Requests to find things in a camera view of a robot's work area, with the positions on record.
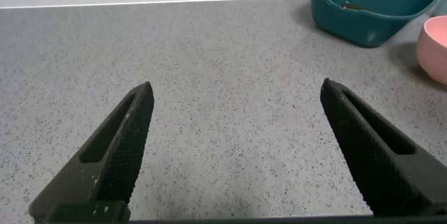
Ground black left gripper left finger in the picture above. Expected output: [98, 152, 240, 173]
[28, 81, 155, 223]

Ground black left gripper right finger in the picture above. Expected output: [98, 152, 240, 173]
[320, 77, 447, 217]

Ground pink plastic bowl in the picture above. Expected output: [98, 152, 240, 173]
[415, 15, 447, 86]

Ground teal square plastic basin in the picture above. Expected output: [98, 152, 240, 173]
[307, 0, 439, 48]

